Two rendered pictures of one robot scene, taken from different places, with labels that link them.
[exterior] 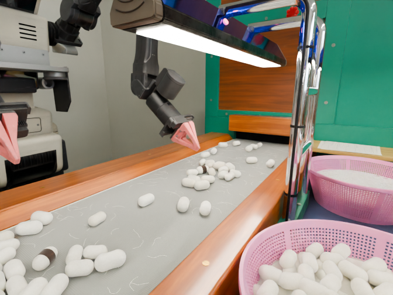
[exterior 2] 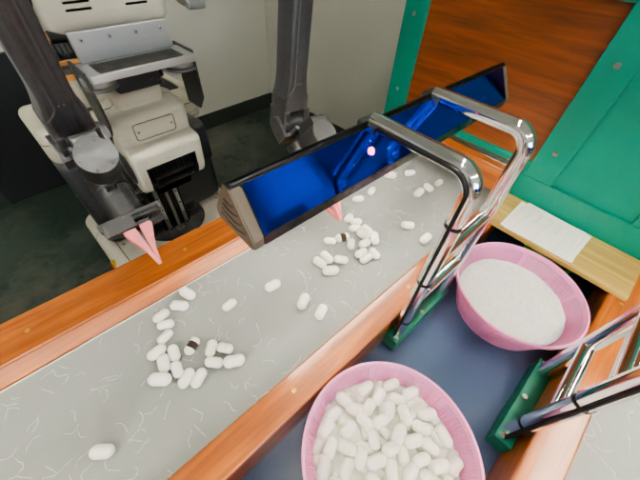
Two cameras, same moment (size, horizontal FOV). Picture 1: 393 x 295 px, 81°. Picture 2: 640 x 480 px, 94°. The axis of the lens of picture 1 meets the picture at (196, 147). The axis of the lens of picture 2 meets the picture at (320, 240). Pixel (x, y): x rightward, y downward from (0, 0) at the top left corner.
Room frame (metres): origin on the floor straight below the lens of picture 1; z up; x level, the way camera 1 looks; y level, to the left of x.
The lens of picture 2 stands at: (0.09, -0.07, 1.30)
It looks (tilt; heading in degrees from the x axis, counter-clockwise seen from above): 48 degrees down; 12
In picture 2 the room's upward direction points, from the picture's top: 3 degrees clockwise
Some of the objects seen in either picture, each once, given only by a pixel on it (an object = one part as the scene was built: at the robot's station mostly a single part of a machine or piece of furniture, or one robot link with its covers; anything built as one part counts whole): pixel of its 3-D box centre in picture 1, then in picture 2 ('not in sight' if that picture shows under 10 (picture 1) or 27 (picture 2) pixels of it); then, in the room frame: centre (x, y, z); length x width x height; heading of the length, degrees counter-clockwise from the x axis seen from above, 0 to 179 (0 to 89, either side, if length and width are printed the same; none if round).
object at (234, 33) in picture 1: (237, 38); (403, 126); (0.57, -0.09, 1.08); 0.62 x 0.08 x 0.07; 147
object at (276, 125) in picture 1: (264, 124); (456, 153); (0.97, -0.28, 0.83); 0.30 x 0.06 x 0.07; 57
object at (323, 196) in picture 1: (359, 187); (509, 299); (0.55, -0.42, 0.72); 0.27 x 0.27 x 0.10
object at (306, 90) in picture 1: (265, 119); (411, 232); (0.52, -0.16, 0.90); 0.20 x 0.19 x 0.45; 147
